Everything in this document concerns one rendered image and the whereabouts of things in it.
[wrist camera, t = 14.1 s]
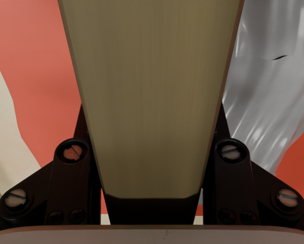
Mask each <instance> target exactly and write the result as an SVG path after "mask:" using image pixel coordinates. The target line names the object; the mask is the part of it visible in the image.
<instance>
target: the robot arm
mask: <svg viewBox="0 0 304 244"><path fill-rule="evenodd" d="M101 189H102V187H101V183H100V178H99V174H98V170H97V166H96V161H95V158H94V154H93V149H92V145H91V140H90V136H89V132H88V128H87V123H86V119H85V115H84V111H83V106H82V104H81V106H80V110H79V114H78V119H77V122H76V127H75V132H74V136H73V138H69V139H67V140H65V141H63V142H61V143H60V144H59V145H58V146H57V147H56V149H55V152H54V158H53V161H51V162H50V163H48V164H47V165H45V166H44V167H42V168H41V169H39V170H38V171H36V172H35V173H33V174H32V175H30V176H29V177H27V178H26V179H24V180H23V181H21V182H20V183H18V184H17V185H15V186H14V187H12V188H10V189H9V190H8V191H6V192H5V193H4V194H3V195H2V197H1V198H0V244H304V199H303V197H302V196H301V194H300V193H299V192H297V191H296V190H295V189H293V188H292V187H290V186H289V185H287V184H286V183H284V182H283V181H281V180H280V179H278V178H277V177H275V176H274V175H272V174H271V173H269V172H268V171H266V170H265V169H263V168H262V167H260V166H259V165H257V164H256V163H254V162H253V161H251V159H250V152H249V149H248V148H247V146H246V145H245V144H244V143H242V142H241V141H239V140H237V139H234V138H231V136H230V132H229V128H228V123H227V119H226V115H225V111H224V107H223V103H222V102H221V106H220V110H219V114H218V118H217V123H216V127H215V132H214V136H213V141H212V145H211V150H210V154H209V158H208V163H207V167H206V171H205V175H204V180H203V184H202V189H203V225H101Z"/></svg>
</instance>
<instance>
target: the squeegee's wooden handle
mask: <svg viewBox="0 0 304 244"><path fill-rule="evenodd" d="M57 1H58V5H59V9H60V13H61V18H62V22H63V27H64V31H65V35H66V39H67V43H68V47H69V51H70V56H71V60H72V64H73V68H74V73H75V76H76V82H77V86H78V90H79V94H80V98H81V102H82V106H83V111H84V115H85V119H86V123H87V128H88V132H89V136H90V140H91V145H92V149H93V154H94V158H95V161H96V166H97V170H98V174H99V178H100V183H101V187H102V191H103V195H104V199H105V203H106V209H107V213H108V217H109V221H110V224H111V225H193V224H194V219H195V215H196V211H197V207H198V201H199V197H200V193H201V188H202V184H203V180H204V175H205V171H206V167H207V163H208V158H209V154H210V150H211V145H212V141H213V136H214V132H215V127H216V123H217V118H218V114H219V110H220V106H221V102H222V97H223V93H224V88H225V84H226V80H227V76H228V70H229V66H230V62H231V57H232V53H233V49H234V45H235V40H236V36H237V32H238V27H239V23H240V19H241V15H242V10H243V5H244V0H57Z"/></svg>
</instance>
